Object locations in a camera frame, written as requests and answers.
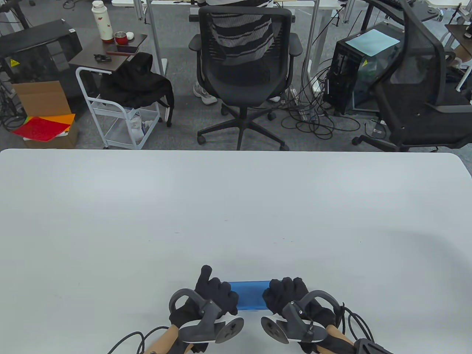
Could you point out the person's left hand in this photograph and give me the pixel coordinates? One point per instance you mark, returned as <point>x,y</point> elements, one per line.
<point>214,291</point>

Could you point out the orange paper sheet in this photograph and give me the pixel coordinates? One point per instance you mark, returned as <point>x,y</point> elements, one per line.
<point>68,118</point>

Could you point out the black jacket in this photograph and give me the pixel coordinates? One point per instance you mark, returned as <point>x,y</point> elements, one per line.
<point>136,81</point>

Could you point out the person's right hand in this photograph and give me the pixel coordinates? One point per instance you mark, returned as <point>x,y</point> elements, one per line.
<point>284,295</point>

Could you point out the black office chair with headrest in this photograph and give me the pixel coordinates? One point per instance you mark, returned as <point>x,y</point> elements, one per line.
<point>435,121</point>

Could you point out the white plastic bag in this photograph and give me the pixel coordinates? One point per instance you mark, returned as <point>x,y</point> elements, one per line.
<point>138,125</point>

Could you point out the brown desk with white leg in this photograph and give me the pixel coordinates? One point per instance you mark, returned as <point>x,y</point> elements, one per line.
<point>461,35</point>

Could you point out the black clip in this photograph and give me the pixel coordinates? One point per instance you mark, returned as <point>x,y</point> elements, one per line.
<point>101,58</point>

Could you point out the person's right forearm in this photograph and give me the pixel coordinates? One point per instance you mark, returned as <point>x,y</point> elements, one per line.
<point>337,341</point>

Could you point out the black mesh office chair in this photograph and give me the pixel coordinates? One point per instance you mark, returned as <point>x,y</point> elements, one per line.
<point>243,84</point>

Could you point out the red paper sheet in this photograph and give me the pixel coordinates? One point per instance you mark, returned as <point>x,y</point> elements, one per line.
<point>40,129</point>

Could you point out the brown cardboard box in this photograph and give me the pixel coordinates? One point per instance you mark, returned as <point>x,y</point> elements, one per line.
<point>40,97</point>

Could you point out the black computer tower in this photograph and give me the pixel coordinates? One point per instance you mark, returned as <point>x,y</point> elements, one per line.
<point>341,73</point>

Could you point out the white thermos bottle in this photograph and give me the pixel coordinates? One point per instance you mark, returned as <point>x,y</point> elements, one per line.
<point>102,22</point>

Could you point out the white office desk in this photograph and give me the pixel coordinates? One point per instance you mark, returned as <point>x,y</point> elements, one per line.
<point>328,3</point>

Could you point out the red pen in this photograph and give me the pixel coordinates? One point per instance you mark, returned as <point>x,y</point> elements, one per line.
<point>120,53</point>

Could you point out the white power strip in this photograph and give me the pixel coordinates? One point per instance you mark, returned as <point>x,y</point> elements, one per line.
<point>295,96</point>

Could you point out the blue translucent stationery box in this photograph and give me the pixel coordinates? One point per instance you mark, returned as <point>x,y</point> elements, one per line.
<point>249,295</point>

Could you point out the white rolling cart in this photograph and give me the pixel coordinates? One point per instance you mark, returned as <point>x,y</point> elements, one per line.
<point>107,109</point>

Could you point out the dark smartphone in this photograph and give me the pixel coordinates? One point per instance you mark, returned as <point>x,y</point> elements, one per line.
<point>127,48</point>

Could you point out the person's left forearm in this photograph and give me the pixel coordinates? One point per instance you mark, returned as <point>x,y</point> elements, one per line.
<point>166,337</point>

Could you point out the dark wooden side table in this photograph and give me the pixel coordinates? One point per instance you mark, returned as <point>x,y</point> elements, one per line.
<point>85,58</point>

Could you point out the red mug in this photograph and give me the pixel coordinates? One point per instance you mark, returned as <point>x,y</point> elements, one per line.
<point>120,40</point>

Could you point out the black grey tracking controller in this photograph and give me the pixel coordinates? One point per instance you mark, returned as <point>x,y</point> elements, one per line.
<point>206,328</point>
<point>291,326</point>

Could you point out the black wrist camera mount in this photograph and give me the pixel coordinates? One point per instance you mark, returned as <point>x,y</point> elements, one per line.
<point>368,346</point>

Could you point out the black desk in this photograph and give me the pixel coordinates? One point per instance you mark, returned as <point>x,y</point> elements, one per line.
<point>424,14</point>

